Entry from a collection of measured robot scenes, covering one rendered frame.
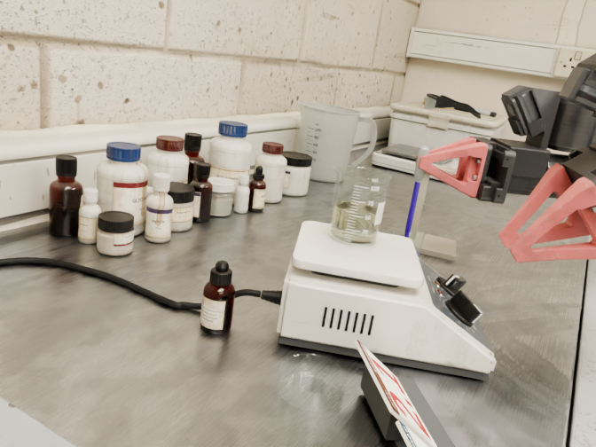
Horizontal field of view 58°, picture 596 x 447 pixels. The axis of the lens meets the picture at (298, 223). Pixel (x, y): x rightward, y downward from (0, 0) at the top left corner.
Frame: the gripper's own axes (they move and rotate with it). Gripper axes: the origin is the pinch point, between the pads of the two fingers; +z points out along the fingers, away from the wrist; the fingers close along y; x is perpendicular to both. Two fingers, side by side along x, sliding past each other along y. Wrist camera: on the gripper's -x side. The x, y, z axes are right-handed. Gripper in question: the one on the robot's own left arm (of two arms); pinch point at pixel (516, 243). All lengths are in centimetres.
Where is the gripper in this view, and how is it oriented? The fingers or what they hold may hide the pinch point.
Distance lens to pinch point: 49.3
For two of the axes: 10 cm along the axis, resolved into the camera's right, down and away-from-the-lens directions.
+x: 5.3, 8.2, 2.1
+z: -8.4, 4.8, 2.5
